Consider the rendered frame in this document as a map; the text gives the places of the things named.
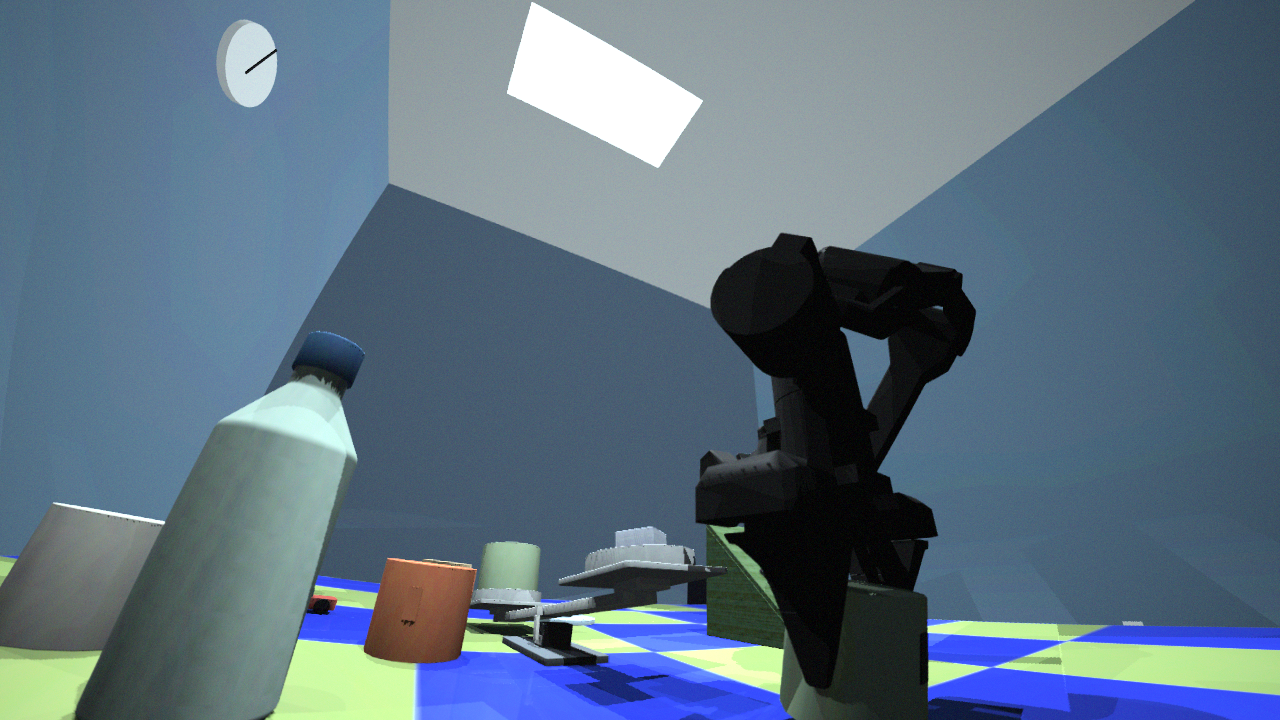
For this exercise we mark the beige paper cup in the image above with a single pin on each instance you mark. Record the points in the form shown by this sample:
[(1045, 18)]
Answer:
[(447, 563)]

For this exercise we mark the brown cup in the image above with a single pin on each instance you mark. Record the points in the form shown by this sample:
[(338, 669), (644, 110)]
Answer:
[(420, 612)]

